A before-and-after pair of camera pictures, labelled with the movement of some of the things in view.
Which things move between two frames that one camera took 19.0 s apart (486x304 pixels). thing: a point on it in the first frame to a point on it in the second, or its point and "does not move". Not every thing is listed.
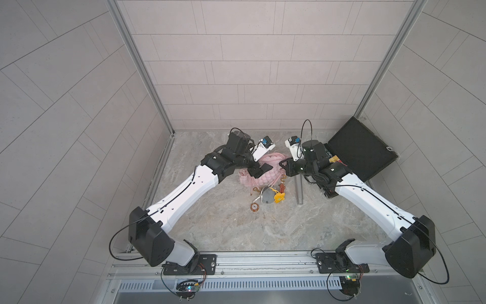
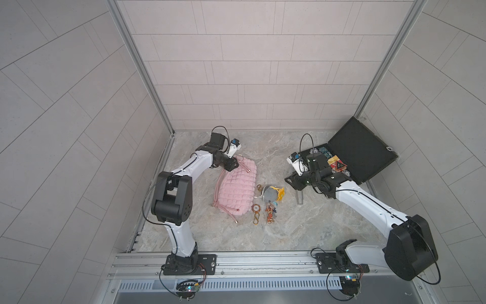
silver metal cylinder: x=299 y=186 does not move
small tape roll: x=254 y=207 does not move
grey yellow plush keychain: x=269 y=195 does not move
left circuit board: x=186 y=288 does not move
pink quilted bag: x=270 y=178 to x=235 y=190
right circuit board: x=349 y=285 does not move
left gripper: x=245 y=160 to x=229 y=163
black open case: x=357 y=147 does not move
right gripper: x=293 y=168 to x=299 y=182
